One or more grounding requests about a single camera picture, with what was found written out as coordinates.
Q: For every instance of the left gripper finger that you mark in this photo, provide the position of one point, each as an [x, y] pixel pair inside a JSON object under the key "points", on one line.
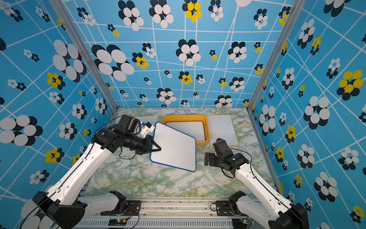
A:
{"points": [[147, 151], [148, 140]]}

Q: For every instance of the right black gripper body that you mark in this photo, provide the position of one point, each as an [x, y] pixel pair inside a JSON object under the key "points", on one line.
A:
{"points": [[221, 161]]}

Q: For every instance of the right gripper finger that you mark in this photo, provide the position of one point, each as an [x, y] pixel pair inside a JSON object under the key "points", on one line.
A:
{"points": [[211, 157], [211, 163]]}

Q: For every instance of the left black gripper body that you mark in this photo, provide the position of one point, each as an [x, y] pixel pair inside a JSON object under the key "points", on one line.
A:
{"points": [[137, 141]]}

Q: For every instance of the blue framed whiteboard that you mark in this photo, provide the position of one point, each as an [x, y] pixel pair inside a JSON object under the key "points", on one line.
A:
{"points": [[178, 150], [192, 128]]}

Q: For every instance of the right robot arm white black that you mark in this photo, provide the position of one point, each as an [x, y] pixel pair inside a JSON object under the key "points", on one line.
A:
{"points": [[273, 211]]}

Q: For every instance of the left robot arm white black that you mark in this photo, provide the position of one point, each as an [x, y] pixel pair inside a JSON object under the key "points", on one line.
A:
{"points": [[61, 202]]}

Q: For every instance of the yellow framed whiteboard far left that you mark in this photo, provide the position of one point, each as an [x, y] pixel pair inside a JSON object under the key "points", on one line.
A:
{"points": [[151, 119]]}

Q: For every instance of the yellow framed whiteboard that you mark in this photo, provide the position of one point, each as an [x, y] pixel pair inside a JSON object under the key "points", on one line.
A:
{"points": [[151, 119], [221, 126]]}

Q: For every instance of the yellow plastic storage box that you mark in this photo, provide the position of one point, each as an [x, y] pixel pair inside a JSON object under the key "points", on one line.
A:
{"points": [[190, 117]]}

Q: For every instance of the yellow framed whiteboard far right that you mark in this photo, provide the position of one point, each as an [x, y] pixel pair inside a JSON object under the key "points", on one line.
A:
{"points": [[221, 126]]}

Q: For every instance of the right controller circuit board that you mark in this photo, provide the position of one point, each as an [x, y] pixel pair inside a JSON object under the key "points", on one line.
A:
{"points": [[241, 223]]}

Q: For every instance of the controller circuit board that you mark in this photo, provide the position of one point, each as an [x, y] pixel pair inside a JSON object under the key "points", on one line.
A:
{"points": [[241, 223], [117, 222]]}

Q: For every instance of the left controller circuit board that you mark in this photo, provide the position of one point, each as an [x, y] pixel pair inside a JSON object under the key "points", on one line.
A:
{"points": [[117, 222]]}

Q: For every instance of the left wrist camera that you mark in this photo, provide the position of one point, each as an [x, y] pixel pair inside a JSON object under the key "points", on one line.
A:
{"points": [[134, 126]]}

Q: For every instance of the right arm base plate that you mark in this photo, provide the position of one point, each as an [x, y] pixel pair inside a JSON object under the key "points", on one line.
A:
{"points": [[224, 208]]}

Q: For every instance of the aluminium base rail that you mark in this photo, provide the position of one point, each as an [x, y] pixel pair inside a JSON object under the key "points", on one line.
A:
{"points": [[194, 214]]}

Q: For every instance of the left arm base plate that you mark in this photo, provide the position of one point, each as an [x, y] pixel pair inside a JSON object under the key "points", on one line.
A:
{"points": [[131, 207]]}

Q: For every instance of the left aluminium frame post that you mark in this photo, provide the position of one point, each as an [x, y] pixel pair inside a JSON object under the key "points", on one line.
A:
{"points": [[75, 35]]}

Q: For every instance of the aluminium frame post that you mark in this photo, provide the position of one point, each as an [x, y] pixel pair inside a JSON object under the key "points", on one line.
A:
{"points": [[75, 35], [285, 32]]}

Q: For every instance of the right aluminium frame post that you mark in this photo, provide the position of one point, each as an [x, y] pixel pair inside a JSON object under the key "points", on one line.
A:
{"points": [[285, 32]]}

